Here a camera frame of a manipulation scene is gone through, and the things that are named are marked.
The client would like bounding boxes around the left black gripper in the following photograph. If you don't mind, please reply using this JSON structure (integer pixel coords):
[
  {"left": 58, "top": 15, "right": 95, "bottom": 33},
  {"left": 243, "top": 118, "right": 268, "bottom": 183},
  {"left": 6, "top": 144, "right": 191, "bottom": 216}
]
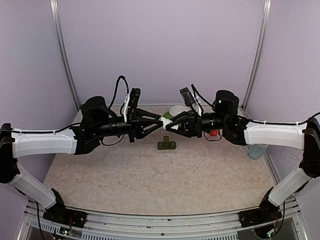
[{"left": 94, "top": 109, "right": 164, "bottom": 143}]

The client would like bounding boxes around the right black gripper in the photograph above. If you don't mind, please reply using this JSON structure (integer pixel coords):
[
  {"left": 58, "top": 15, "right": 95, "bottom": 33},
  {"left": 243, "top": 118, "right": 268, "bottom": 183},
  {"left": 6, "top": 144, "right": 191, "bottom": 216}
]
[{"left": 163, "top": 110, "right": 228, "bottom": 139}]

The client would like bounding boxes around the small white pill bottle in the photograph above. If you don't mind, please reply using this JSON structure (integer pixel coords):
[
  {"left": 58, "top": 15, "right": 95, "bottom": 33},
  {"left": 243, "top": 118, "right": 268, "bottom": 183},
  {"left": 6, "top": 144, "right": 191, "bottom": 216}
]
[{"left": 159, "top": 116, "right": 179, "bottom": 130}]

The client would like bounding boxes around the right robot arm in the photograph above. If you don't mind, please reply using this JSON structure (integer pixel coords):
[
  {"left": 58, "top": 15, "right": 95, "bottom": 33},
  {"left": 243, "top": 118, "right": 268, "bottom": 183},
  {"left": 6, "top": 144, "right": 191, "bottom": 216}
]
[{"left": 163, "top": 90, "right": 320, "bottom": 222}]

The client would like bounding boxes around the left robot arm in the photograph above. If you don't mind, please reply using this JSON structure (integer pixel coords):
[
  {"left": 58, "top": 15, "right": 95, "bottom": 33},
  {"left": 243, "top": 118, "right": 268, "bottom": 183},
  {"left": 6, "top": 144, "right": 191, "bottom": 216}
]
[{"left": 0, "top": 96, "right": 163, "bottom": 223}]

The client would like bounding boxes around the white ceramic bowl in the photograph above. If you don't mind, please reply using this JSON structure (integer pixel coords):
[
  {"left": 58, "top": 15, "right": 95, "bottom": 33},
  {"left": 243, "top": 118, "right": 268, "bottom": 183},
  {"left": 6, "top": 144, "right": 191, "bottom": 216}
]
[{"left": 168, "top": 105, "right": 189, "bottom": 118}]

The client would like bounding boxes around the green plate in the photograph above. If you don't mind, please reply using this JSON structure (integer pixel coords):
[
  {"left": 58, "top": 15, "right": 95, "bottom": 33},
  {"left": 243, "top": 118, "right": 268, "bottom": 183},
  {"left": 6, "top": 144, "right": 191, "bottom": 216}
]
[{"left": 162, "top": 111, "right": 173, "bottom": 120}]

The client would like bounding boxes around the red cylindrical container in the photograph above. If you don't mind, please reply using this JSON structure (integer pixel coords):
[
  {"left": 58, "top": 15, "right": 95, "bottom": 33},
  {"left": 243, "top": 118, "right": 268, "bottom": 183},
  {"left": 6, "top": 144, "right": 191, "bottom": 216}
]
[{"left": 209, "top": 129, "right": 219, "bottom": 137}]

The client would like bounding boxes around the light blue mug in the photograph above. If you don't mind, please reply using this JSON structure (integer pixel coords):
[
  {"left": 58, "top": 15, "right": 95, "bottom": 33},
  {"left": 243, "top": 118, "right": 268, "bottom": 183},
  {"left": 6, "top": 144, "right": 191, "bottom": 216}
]
[{"left": 248, "top": 144, "right": 268, "bottom": 160}]

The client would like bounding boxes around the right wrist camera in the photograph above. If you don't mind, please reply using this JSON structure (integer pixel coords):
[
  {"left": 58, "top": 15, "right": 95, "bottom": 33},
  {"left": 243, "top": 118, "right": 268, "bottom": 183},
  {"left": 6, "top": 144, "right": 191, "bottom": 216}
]
[{"left": 179, "top": 87, "right": 204, "bottom": 117}]

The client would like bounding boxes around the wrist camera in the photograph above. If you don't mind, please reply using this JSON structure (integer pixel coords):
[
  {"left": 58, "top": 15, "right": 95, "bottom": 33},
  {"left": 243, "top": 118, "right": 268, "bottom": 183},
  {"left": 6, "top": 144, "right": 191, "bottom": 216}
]
[
  {"left": 120, "top": 88, "right": 141, "bottom": 118},
  {"left": 179, "top": 87, "right": 204, "bottom": 117}
]

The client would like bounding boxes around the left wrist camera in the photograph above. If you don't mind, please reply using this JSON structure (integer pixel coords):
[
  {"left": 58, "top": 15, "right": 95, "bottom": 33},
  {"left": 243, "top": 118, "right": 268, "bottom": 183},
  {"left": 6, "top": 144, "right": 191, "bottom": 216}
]
[{"left": 120, "top": 88, "right": 141, "bottom": 118}]

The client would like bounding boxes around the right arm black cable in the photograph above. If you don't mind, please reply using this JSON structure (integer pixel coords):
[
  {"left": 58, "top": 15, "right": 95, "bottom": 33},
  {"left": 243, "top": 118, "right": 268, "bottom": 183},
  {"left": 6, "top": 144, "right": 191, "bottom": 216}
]
[{"left": 191, "top": 83, "right": 311, "bottom": 126}]

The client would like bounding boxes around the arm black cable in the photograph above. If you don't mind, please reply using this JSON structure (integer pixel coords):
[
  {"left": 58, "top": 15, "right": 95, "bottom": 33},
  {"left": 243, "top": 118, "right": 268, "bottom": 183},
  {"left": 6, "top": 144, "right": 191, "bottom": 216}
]
[
  {"left": 191, "top": 83, "right": 311, "bottom": 126},
  {"left": 107, "top": 75, "right": 131, "bottom": 111}
]

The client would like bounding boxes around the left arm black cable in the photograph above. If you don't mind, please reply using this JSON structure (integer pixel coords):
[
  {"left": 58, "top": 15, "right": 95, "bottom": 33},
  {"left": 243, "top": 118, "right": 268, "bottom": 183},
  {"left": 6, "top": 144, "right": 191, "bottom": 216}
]
[{"left": 107, "top": 75, "right": 131, "bottom": 111}]

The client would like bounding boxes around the left aluminium frame post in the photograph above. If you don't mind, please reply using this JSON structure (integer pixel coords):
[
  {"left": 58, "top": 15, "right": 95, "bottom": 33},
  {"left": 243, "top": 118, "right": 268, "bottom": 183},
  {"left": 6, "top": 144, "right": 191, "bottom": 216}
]
[{"left": 49, "top": 0, "right": 81, "bottom": 111}]

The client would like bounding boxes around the aluminium frame post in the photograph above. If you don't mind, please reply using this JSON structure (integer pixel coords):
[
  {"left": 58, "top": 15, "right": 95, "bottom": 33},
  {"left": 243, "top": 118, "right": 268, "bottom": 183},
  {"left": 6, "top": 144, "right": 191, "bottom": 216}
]
[
  {"left": 49, "top": 0, "right": 81, "bottom": 111},
  {"left": 241, "top": 0, "right": 272, "bottom": 112}
]

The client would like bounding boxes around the front aluminium rail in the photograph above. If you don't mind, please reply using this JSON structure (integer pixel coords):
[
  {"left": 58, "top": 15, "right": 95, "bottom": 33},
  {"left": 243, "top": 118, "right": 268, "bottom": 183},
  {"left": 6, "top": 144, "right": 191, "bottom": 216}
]
[{"left": 15, "top": 198, "right": 311, "bottom": 240}]

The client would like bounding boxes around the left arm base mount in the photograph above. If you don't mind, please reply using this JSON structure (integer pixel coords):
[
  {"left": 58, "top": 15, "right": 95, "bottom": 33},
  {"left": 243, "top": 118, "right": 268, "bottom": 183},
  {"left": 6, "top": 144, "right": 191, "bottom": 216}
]
[{"left": 43, "top": 188, "right": 88, "bottom": 229}]

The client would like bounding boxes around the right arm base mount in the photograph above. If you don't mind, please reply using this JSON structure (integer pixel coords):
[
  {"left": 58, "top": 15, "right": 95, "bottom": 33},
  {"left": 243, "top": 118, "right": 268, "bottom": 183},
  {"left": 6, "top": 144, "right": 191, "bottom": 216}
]
[{"left": 238, "top": 187, "right": 282, "bottom": 228}]

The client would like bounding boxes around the right aluminium frame post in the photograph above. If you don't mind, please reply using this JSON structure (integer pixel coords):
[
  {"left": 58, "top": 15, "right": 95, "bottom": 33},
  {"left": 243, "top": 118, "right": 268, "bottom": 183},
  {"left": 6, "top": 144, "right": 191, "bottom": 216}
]
[{"left": 241, "top": 0, "right": 272, "bottom": 112}]

